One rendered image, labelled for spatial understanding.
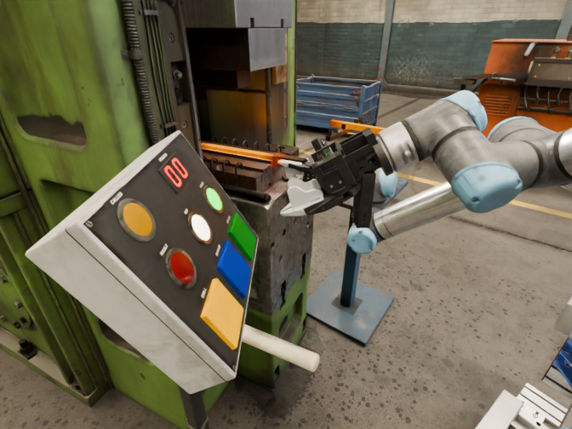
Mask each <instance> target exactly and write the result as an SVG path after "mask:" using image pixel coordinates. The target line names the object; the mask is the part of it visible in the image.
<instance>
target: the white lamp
mask: <svg viewBox="0 0 572 429"><path fill-rule="evenodd" d="M192 227H193V229H194V231H195V233H196V234H197V235H198V236H199V237H200V238H201V239H202V240H208V239H209V237H210V232H209V227H208V225H207V223H206V222H205V220H204V219H203V218H202V217H201V216H199V215H193V216H192Z"/></svg>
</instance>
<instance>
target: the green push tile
mask: <svg viewBox="0 0 572 429"><path fill-rule="evenodd" d="M227 234H228V235H229V236H230V237H231V239H232V240H233V241H234V243H235V244H236V245H237V246H238V247H239V248H240V250H241V251H242V252H243V254H244V255H245V256H246V258H247V259H248V260H249V261H251V260H252V259H253V256H254V251H255V241H256V238H255V236H254V234H253V233H252V232H251V231H250V229H249V228H248V227H247V226H246V224H245V223H244V222H243V220H242V219H241V217H240V216H239V215H238V213H235V214H233V217H232V221H231V224H230V226H229V229H228V232H227Z"/></svg>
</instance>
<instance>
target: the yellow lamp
mask: <svg viewBox="0 0 572 429"><path fill-rule="evenodd" d="M123 217H124V219H125V222H126V223H127V225H128V227H129V228H130V229H131V230H132V231H133V232H135V233H136V234H138V235H140V236H147V235H149V234H150V233H151V232H152V220H151V217H150V215H149V214H148V213H147V212H146V211H145V210H144V209H143V208H142V207H141V206H140V205H138V204H136V203H128V204H126V205H125V207H124V209H123Z"/></svg>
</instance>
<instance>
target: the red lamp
mask: <svg viewBox="0 0 572 429"><path fill-rule="evenodd" d="M170 263H171V268H172V271H173V273H174V275H175V276H176V277H177V278H178V279H179V280H180V281H181V282H182V283H190V282H191V281H192V279H193V277H194V270H193V266H192V263H191V262H190V260H189V259H188V258H187V257H186V256H185V255H184V254H182V253H181V252H175V253H173V255H172V256H171V261H170Z"/></svg>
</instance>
